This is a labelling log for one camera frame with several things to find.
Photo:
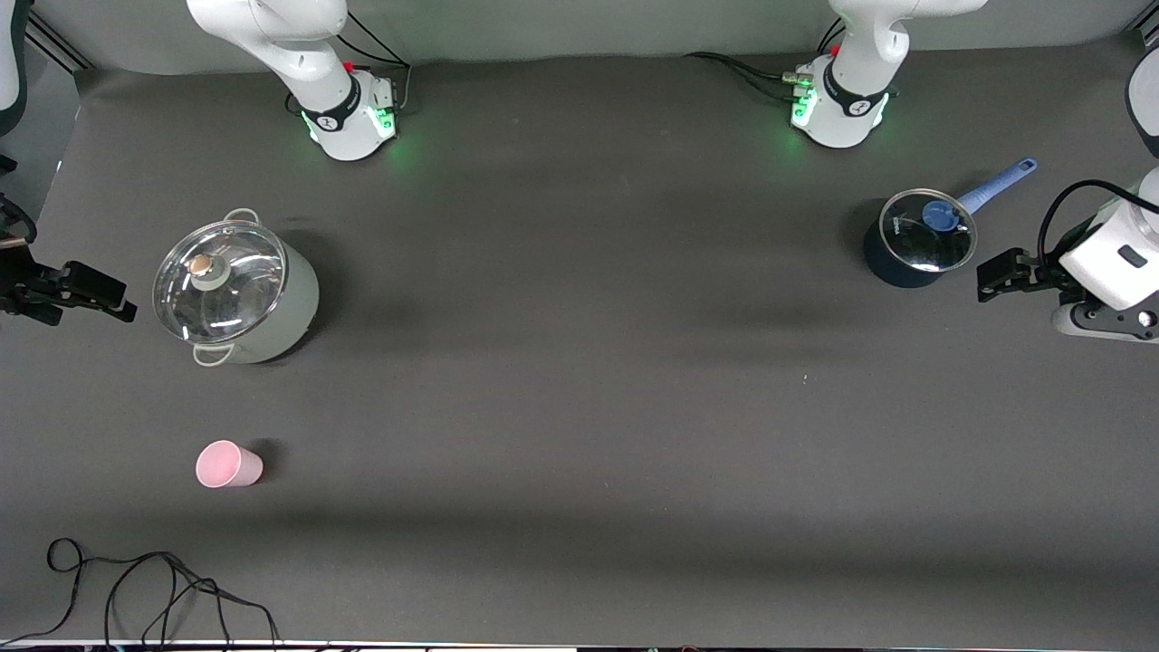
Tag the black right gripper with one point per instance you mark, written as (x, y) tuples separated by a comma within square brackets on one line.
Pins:
[(20, 288)]

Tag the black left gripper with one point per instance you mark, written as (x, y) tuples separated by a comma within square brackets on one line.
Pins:
[(1041, 275)]

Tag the pink plastic cup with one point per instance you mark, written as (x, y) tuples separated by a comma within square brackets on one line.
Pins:
[(222, 465)]

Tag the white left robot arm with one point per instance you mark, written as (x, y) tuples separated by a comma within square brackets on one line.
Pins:
[(856, 81)]

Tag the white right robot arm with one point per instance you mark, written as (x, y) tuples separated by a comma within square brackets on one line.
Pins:
[(299, 54)]

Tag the glass lid with blue knob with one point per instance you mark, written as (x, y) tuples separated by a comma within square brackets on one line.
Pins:
[(914, 244)]

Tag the dark blue saucepan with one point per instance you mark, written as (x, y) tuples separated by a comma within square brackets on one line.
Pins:
[(883, 267)]

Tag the glass lid with wooden knob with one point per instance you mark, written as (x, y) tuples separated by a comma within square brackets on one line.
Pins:
[(226, 290)]

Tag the grey-green cooking pot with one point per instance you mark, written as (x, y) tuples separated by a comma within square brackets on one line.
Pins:
[(290, 308)]

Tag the dark grey table mat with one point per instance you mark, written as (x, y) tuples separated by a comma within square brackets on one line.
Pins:
[(579, 407)]

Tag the black aluminium frame bar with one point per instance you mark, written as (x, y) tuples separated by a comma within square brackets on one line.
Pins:
[(59, 43), (1145, 36)]

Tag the light table edge rail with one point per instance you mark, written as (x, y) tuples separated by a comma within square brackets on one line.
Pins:
[(362, 646)]

